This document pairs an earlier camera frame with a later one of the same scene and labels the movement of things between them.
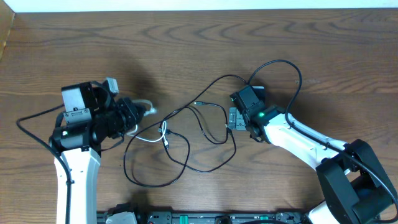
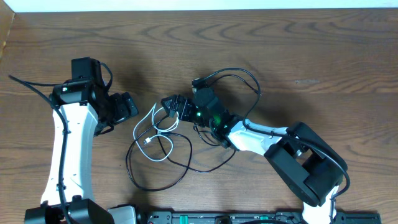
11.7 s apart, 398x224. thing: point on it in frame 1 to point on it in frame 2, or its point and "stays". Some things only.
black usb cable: x=185 y=165 to x=173 y=164
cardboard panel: x=7 y=16 stays
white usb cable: x=151 y=111 to x=152 y=111
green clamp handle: x=183 y=219 stays
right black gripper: x=236 y=121 to x=187 y=104
